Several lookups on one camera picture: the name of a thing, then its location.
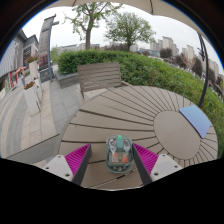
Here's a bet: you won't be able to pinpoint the thin-trunked sparse tree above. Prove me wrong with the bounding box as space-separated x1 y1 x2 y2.
64 2 123 51

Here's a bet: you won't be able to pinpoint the white planter with flowers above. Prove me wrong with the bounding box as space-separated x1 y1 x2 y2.
22 80 44 116
26 55 41 81

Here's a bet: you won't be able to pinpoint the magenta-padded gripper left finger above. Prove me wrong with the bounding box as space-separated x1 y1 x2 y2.
42 143 93 186

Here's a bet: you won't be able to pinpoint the round bushy tree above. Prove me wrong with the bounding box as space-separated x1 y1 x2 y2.
103 11 157 53

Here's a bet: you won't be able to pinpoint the tall grey sign pillar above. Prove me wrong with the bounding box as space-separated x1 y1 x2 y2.
37 14 61 84

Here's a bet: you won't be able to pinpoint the blue mouse pad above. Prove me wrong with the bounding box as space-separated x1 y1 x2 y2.
178 104 212 140

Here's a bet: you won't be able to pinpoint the beige parasol canopy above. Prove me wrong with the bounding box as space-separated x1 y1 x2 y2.
46 0 214 44

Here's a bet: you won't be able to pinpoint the green hedge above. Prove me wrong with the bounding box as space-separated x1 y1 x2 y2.
56 49 224 158

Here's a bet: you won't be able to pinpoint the curved black parasol pole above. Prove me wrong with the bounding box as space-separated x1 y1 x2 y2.
196 32 210 108

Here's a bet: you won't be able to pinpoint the distant apartment blocks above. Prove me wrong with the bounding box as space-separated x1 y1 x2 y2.
149 35 221 78

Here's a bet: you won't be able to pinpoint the grey shopfront building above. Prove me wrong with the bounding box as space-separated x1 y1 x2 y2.
0 29 40 101

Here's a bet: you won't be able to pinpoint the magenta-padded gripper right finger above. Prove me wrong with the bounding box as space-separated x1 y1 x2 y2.
132 143 184 186

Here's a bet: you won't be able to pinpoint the brown slatted chair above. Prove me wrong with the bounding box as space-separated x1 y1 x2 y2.
77 61 130 101

